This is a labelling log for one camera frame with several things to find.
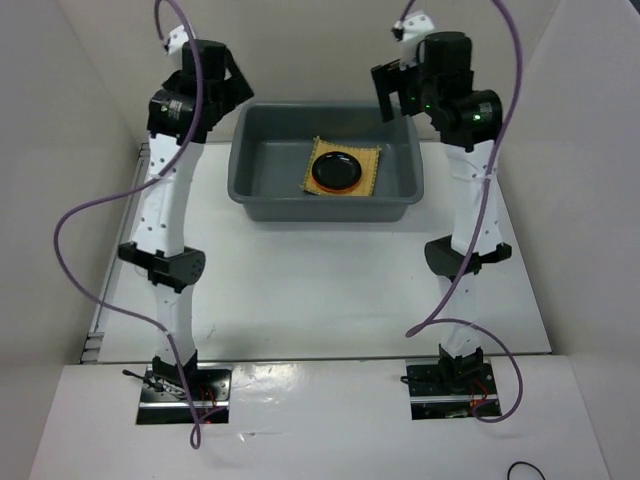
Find woven bamboo mat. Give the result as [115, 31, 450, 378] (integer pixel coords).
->
[300, 136, 381, 197]

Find black round plate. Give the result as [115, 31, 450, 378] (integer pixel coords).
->
[311, 151, 363, 191]

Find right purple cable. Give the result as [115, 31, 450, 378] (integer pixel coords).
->
[389, 0, 526, 424]

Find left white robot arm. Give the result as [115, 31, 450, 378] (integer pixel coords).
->
[118, 40, 253, 400]

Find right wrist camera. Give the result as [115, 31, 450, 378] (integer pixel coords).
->
[392, 11, 435, 70]

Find grey plastic bin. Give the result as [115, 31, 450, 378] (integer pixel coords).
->
[227, 101, 424, 223]

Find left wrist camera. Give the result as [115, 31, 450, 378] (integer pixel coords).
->
[163, 25, 196, 62]

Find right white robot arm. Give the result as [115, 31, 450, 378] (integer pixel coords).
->
[372, 26, 512, 325]

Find orange plastic plate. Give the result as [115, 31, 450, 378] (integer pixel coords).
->
[303, 177, 370, 197]

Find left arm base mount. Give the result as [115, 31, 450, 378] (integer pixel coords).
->
[122, 364, 232, 425]

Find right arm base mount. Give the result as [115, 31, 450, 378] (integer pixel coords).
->
[400, 347, 502, 420]

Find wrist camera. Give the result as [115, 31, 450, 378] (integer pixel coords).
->
[392, 11, 435, 70]
[163, 25, 196, 62]

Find black cable loop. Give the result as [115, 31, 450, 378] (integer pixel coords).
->
[507, 462, 546, 480]

